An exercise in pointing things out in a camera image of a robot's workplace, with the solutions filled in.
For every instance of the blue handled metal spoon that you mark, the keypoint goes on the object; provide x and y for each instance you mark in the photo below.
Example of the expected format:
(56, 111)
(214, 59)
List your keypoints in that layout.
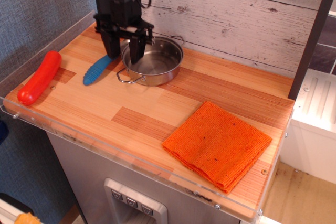
(95, 71)

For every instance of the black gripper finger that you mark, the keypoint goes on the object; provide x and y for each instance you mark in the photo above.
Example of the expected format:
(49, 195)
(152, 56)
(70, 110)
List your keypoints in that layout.
(111, 43)
(137, 46)

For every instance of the yellow object bottom left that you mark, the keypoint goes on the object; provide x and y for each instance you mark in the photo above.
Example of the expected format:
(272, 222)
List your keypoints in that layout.
(27, 218)

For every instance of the red plastic sausage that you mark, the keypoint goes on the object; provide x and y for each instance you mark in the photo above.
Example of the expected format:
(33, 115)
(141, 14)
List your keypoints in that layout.
(41, 79)

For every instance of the dark left shelf post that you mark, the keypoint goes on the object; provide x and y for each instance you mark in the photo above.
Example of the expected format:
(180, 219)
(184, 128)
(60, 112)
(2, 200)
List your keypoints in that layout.
(102, 18)

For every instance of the stainless steel pot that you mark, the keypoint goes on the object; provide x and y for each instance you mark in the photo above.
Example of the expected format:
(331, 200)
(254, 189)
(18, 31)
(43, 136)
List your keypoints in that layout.
(160, 63)

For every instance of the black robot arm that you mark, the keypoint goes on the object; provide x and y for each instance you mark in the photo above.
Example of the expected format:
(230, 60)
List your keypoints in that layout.
(117, 19)

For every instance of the grey toy fridge cabinet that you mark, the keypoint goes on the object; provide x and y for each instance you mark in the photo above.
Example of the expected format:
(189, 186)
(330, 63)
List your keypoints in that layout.
(86, 172)

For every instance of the white toy sink unit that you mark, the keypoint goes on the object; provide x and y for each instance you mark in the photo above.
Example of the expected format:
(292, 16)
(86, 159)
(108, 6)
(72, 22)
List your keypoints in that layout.
(309, 145)

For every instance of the dark right shelf post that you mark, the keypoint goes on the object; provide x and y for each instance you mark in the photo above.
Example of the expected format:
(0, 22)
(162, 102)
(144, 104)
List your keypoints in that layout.
(314, 36)

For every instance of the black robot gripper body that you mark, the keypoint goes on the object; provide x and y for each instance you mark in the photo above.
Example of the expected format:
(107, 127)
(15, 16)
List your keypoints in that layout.
(126, 19)

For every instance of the orange folded cloth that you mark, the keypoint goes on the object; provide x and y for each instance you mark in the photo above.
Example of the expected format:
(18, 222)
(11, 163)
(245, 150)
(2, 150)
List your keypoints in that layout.
(217, 145)

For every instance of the clear acrylic edge guard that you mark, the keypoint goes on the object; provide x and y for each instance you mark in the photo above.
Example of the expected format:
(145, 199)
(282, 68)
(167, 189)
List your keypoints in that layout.
(127, 123)

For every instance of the dark shelf post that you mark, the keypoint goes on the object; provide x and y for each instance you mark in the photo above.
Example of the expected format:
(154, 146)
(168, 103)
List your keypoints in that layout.
(314, 36)
(102, 18)

